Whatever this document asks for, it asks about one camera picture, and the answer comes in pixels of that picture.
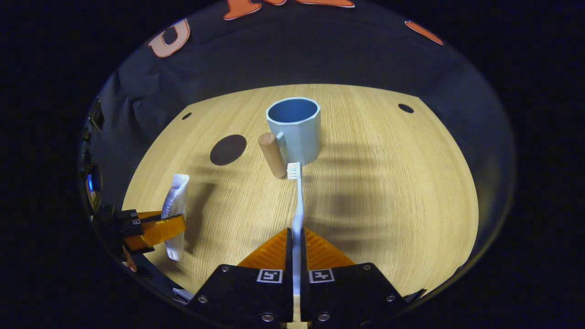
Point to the white toothpaste tube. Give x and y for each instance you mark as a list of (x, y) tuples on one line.
[(176, 205)]

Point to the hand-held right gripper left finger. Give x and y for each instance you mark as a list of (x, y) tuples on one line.
[(289, 292)]

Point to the white toothbrush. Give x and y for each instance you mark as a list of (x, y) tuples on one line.
[(299, 205)]

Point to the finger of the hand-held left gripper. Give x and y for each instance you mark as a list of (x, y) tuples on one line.
[(137, 215), (157, 230)]

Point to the dark round coaster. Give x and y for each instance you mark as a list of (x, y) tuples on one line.
[(227, 150)]

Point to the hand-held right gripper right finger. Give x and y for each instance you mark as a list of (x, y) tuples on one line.
[(304, 297)]

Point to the black backdrop cloth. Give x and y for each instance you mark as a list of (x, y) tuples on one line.
[(320, 55)]

